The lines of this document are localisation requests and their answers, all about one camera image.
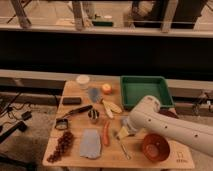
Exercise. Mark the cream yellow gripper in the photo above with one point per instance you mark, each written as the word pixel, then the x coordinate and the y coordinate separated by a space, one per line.
pixel 123 133

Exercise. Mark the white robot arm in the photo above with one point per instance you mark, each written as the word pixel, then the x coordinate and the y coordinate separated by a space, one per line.
pixel 145 114

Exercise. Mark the small metal cup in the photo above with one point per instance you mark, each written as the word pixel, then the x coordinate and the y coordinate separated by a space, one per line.
pixel 93 115

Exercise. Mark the metal fork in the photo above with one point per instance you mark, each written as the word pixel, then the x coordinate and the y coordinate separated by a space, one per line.
pixel 128 157

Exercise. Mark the orange carrot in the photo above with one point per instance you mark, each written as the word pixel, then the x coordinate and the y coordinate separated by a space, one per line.
pixel 105 137

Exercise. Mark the wooden folding table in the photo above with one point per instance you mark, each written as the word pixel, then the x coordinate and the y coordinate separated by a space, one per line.
pixel 112 156

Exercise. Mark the blue grey cloth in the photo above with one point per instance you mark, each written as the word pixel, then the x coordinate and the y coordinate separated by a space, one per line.
pixel 90 145

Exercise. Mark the red orange bowl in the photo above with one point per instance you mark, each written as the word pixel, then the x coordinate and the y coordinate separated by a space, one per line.
pixel 155 147

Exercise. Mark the green plastic tray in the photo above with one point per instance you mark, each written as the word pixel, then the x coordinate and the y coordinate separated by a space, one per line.
pixel 134 88

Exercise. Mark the orange apple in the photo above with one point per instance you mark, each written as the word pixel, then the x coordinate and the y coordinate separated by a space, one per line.
pixel 106 88

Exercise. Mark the small blue grey object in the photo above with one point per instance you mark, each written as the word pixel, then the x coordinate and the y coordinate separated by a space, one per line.
pixel 94 94

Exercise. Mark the bunch of dark grapes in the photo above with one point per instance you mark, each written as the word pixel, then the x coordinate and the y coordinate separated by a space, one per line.
pixel 63 144

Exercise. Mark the black rectangular block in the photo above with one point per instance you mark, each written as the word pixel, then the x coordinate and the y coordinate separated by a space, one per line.
pixel 71 101

